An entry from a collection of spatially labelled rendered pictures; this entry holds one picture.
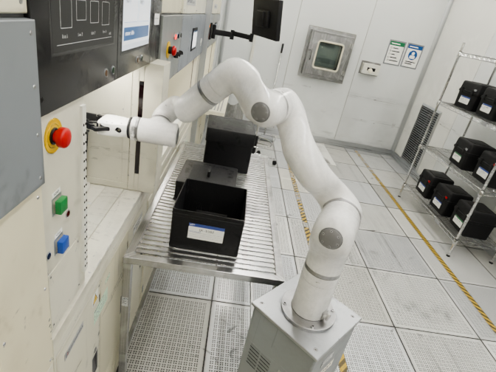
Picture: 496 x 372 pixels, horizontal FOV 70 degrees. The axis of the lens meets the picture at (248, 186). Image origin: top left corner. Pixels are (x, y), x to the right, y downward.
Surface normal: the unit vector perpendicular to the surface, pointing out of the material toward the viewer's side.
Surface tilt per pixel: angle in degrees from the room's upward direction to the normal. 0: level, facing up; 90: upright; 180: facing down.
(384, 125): 90
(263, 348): 90
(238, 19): 90
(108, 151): 90
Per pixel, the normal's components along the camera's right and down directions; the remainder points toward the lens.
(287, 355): -0.69, 0.19
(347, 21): 0.00, 0.44
